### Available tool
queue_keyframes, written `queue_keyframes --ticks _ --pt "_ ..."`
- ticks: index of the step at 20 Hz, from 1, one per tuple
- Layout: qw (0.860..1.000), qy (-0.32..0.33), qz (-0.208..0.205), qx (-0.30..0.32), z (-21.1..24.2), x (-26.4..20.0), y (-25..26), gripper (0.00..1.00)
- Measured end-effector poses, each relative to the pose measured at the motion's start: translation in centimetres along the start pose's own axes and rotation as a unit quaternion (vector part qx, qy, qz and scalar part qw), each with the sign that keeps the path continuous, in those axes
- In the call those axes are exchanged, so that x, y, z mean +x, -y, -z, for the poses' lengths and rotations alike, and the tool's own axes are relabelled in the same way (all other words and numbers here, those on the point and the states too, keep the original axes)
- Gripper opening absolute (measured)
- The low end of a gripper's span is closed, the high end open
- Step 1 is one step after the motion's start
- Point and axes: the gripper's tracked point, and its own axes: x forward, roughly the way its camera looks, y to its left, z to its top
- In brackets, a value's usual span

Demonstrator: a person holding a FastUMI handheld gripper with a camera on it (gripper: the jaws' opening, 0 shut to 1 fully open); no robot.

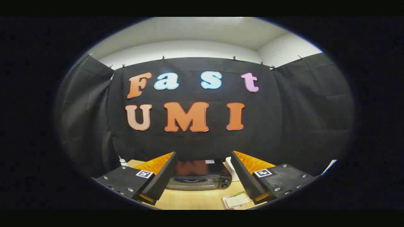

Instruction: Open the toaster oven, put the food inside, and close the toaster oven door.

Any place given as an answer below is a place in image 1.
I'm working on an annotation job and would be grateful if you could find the black backdrop cloth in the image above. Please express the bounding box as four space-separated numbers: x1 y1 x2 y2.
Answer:
55 52 355 178

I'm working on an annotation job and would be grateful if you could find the white pop-up toaster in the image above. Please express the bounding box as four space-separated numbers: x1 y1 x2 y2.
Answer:
225 157 241 182

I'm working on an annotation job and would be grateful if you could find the bread and lettuce sandwich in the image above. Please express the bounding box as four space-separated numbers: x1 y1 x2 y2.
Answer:
226 191 252 208

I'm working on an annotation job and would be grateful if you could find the black toaster oven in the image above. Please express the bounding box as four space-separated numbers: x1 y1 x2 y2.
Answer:
166 159 233 191

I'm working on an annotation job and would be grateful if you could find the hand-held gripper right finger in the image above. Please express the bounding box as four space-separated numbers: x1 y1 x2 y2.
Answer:
230 150 316 205

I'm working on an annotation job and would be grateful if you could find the white slotted tray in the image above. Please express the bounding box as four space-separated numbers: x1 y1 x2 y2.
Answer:
222 193 253 209

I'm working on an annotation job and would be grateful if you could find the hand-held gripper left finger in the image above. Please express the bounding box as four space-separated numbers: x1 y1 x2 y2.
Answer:
92 151 178 206

